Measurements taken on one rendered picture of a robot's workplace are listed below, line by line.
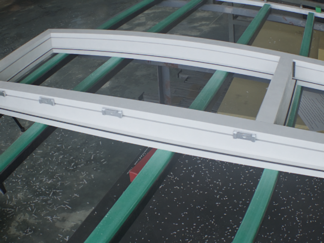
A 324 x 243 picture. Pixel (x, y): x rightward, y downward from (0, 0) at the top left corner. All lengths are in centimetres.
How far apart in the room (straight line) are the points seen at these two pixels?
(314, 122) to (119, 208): 89
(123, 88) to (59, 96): 211
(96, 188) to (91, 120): 125
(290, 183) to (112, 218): 67
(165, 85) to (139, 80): 168
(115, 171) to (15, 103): 127
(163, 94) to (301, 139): 82
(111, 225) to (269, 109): 42
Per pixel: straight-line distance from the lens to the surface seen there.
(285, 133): 89
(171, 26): 176
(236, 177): 133
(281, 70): 117
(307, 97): 169
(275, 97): 102
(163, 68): 155
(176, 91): 236
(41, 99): 110
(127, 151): 250
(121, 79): 330
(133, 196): 85
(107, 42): 145
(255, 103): 161
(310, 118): 155
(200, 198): 125
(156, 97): 232
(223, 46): 129
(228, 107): 158
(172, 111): 95
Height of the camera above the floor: 141
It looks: 31 degrees down
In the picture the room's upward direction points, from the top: 4 degrees counter-clockwise
